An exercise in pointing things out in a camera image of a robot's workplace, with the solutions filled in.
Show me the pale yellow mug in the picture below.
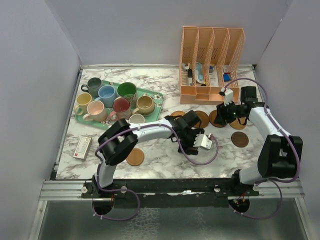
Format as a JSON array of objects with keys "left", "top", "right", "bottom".
[{"left": 73, "top": 92, "right": 92, "bottom": 116}]

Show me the grooved brown wooden coaster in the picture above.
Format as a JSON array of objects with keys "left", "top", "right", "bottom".
[{"left": 194, "top": 110, "right": 210, "bottom": 129}]

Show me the pale pink mug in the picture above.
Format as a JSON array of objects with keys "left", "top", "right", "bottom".
[{"left": 82, "top": 100, "right": 108, "bottom": 122}]

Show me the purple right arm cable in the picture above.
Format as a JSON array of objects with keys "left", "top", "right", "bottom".
[{"left": 219, "top": 77, "right": 301, "bottom": 220}]

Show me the peach plastic desk organizer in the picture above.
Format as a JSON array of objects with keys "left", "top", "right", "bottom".
[{"left": 179, "top": 26, "right": 246, "bottom": 105}]

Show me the light blue mug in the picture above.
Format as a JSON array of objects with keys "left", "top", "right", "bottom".
[{"left": 95, "top": 85, "right": 118, "bottom": 108}]

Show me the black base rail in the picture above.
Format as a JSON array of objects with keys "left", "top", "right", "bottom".
[{"left": 81, "top": 174, "right": 259, "bottom": 208}]

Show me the grey white mug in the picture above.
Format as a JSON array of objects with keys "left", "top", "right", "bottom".
[{"left": 128, "top": 113, "right": 145, "bottom": 124}]

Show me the pink red mug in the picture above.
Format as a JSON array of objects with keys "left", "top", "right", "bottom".
[{"left": 108, "top": 97, "right": 132, "bottom": 122}]

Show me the dark grey mug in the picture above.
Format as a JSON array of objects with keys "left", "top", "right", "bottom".
[{"left": 80, "top": 77, "right": 104, "bottom": 98}]

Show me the green floral tray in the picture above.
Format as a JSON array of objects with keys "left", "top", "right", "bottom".
[{"left": 75, "top": 80, "right": 164, "bottom": 130}]

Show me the beige ceramic mug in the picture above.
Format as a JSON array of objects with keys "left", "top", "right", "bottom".
[{"left": 132, "top": 95, "right": 155, "bottom": 116}]

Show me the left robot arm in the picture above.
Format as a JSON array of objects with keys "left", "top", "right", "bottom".
[{"left": 93, "top": 110, "right": 211, "bottom": 198}]

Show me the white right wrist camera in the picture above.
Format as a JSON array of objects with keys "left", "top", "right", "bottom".
[{"left": 219, "top": 87, "right": 234, "bottom": 106}]

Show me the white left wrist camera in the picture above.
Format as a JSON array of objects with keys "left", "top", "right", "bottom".
[{"left": 193, "top": 133, "right": 212, "bottom": 150}]

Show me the green floral mug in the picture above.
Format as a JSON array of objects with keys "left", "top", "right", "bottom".
[{"left": 117, "top": 82, "right": 138, "bottom": 105}]

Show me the dark walnut coaster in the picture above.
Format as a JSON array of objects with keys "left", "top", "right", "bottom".
[
  {"left": 186, "top": 147, "right": 199, "bottom": 155},
  {"left": 231, "top": 131, "right": 249, "bottom": 148}
]

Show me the white red staples box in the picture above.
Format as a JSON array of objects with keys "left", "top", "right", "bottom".
[{"left": 73, "top": 136, "right": 92, "bottom": 160}]

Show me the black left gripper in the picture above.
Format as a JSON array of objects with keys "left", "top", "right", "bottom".
[{"left": 178, "top": 128, "right": 204, "bottom": 155}]

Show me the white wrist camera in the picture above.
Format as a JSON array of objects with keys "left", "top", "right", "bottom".
[
  {"left": 193, "top": 133, "right": 212, "bottom": 150},
  {"left": 219, "top": 87, "right": 234, "bottom": 106}
]

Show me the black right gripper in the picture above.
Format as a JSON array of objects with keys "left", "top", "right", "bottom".
[{"left": 214, "top": 99, "right": 245, "bottom": 126}]

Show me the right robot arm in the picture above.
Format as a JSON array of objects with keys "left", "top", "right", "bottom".
[{"left": 214, "top": 86, "right": 303, "bottom": 196}]

